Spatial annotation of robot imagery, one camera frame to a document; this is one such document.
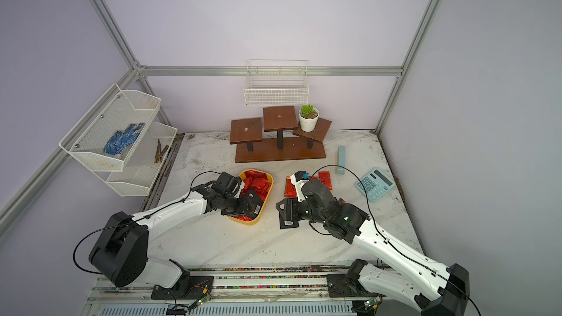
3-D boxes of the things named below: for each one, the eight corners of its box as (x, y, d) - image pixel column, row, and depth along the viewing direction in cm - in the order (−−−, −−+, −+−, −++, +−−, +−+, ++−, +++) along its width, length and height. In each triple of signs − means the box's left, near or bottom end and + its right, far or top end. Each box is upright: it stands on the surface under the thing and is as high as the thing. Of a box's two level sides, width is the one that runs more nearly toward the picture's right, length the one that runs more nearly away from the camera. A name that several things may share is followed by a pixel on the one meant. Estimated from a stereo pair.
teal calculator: (373, 203, 96) (376, 199, 94) (354, 185, 102) (356, 181, 100) (393, 187, 101) (396, 183, 99) (374, 171, 107) (376, 167, 105)
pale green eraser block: (337, 174, 105) (339, 168, 101) (337, 152, 114) (339, 145, 110) (343, 175, 105) (346, 168, 101) (343, 152, 114) (345, 146, 110)
